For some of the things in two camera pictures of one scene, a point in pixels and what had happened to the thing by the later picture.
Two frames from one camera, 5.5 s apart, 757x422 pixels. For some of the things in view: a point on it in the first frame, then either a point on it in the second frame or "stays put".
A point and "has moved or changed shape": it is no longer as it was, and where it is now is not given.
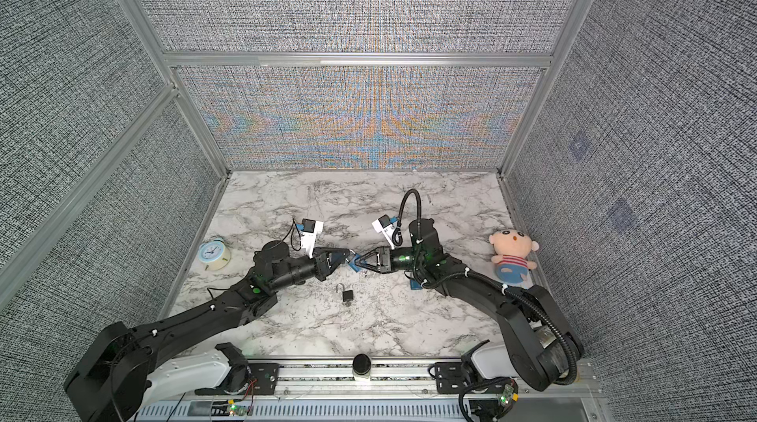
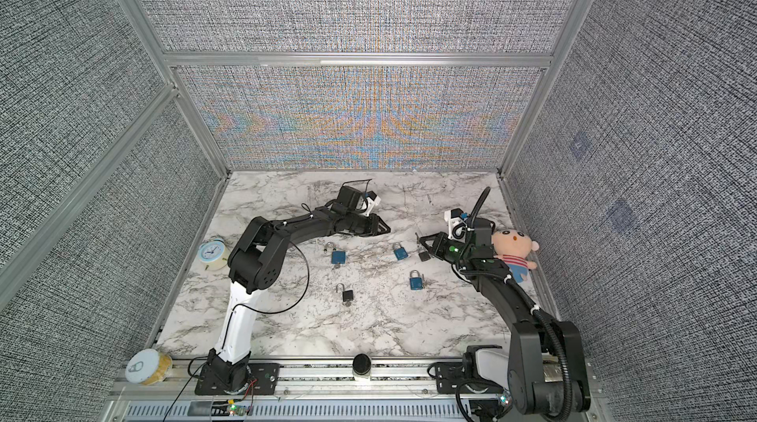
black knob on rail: (362, 364) stays put
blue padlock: (353, 264) has moved or changed shape
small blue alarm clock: (215, 254) stays put
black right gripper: (383, 260) to (442, 241)
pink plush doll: (514, 247) stays put
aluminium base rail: (324, 389) stays put
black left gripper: (322, 262) to (374, 227)
